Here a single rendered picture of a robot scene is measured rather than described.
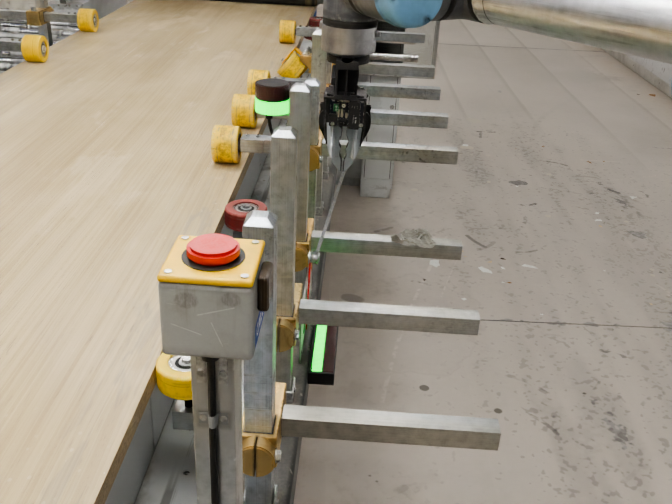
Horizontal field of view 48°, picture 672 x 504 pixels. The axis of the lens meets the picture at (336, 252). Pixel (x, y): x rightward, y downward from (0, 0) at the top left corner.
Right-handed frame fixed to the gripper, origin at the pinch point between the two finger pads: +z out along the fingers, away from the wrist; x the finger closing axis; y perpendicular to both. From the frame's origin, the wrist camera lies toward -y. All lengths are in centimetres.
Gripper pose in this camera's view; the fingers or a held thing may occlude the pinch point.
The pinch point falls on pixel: (342, 162)
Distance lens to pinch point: 138.0
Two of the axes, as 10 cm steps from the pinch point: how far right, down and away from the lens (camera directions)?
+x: 10.0, 0.6, -0.2
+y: -0.4, 4.5, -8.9
